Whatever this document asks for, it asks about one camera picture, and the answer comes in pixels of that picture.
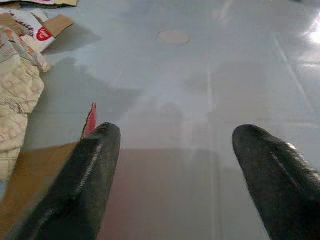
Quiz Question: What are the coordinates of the crumpled beige paper bag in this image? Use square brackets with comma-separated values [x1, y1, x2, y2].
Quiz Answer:
[0, 24, 53, 201]

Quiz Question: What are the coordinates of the torn white red cardboard box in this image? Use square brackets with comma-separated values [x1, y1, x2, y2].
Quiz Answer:
[0, 8, 75, 53]

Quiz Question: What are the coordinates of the red cardboard flap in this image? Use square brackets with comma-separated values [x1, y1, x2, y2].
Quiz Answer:
[81, 102, 101, 139]

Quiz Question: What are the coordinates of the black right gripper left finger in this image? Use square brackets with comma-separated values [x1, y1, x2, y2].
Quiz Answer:
[6, 122, 122, 240]

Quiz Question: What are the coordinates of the brown cardboard piece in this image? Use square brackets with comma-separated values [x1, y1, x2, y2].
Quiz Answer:
[0, 0, 79, 10]

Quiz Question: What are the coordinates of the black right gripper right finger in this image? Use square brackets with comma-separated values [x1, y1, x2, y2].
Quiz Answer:
[232, 124, 320, 240]

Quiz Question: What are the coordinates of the flat brown cardboard sheet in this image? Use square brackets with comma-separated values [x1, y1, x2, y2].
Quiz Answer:
[0, 142, 270, 240]

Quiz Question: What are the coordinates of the round beige floor sticker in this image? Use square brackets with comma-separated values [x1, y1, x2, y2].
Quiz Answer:
[157, 30, 191, 46]

